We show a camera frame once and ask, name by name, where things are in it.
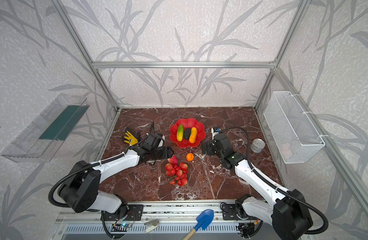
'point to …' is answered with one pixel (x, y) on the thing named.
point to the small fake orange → (190, 157)
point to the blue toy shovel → (203, 220)
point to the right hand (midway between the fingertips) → (209, 138)
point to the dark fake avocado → (187, 132)
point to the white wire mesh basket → (294, 134)
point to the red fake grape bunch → (178, 172)
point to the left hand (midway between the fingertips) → (172, 149)
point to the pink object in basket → (286, 150)
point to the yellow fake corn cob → (193, 135)
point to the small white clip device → (150, 225)
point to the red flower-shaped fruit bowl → (187, 123)
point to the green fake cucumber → (180, 132)
